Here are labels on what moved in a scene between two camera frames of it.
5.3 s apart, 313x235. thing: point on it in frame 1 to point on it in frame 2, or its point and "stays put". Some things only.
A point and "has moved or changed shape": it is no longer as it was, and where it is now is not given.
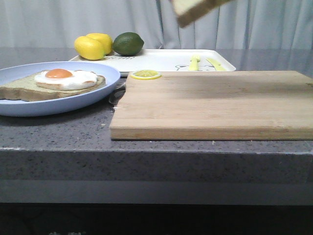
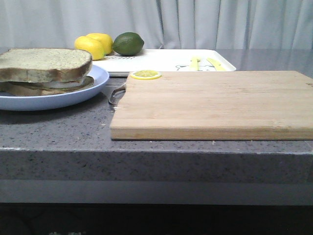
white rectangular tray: x=166 y=59 stays put
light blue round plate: x=58 y=105 has moved or changed shape
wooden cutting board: x=215 y=105 stays put
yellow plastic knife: x=216 y=65 stays put
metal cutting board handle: x=117 y=95 stays put
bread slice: x=187 y=11 to x=44 y=65
